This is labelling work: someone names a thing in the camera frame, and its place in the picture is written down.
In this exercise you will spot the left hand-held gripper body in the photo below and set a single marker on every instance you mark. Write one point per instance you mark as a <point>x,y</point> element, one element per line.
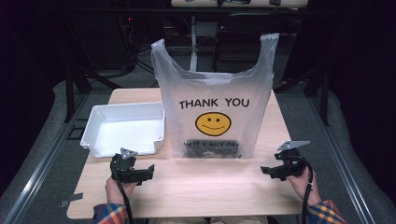
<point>123,169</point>

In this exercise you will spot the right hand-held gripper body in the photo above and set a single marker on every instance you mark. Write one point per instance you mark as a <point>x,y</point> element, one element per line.
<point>294,165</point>

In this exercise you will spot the clear smiley plastic bag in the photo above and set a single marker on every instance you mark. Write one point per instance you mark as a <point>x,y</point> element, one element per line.
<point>218,90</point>

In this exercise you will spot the person's left hand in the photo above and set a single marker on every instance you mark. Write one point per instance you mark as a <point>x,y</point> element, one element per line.
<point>116,193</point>

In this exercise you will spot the white plastic tray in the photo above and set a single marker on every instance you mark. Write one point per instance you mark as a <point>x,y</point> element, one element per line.
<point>127,132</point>

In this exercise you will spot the grey floor tape strip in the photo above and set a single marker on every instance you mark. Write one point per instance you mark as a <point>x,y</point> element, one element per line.
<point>71,199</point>

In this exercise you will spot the black metal stand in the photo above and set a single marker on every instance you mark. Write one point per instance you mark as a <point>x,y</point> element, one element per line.
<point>325,99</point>
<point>69,93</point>

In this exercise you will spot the white desk leg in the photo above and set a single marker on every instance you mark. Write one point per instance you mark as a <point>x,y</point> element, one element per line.
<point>193,46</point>

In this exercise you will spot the black folding chair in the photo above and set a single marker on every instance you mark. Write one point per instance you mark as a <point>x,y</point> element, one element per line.
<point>236,37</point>

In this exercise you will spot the aluminium floor rail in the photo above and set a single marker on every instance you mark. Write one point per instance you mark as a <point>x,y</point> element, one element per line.
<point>37,174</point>
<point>342,168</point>

